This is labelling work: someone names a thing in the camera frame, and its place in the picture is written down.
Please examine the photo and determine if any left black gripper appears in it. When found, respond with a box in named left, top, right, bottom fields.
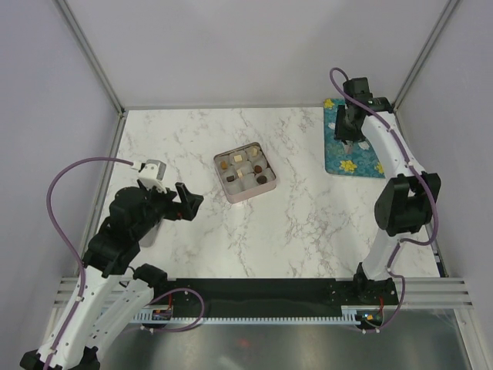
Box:
left=134, top=181, right=203, bottom=238

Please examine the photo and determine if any pink chocolate tin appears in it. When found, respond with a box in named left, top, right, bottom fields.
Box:
left=213, top=142, right=277, bottom=204

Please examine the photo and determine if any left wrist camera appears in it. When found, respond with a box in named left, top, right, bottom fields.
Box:
left=138, top=160, right=167, bottom=193

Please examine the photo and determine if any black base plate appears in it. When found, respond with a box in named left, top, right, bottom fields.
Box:
left=164, top=278, right=398, bottom=318

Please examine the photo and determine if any white cable duct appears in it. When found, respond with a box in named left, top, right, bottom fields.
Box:
left=129, top=308, right=361, bottom=325

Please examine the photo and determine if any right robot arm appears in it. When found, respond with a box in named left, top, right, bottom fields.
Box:
left=334, top=77, right=441, bottom=304

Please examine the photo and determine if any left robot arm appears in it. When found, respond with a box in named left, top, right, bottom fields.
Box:
left=20, top=183, right=203, bottom=369

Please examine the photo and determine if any blue floral tray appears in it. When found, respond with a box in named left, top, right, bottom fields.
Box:
left=324, top=99, right=384, bottom=179

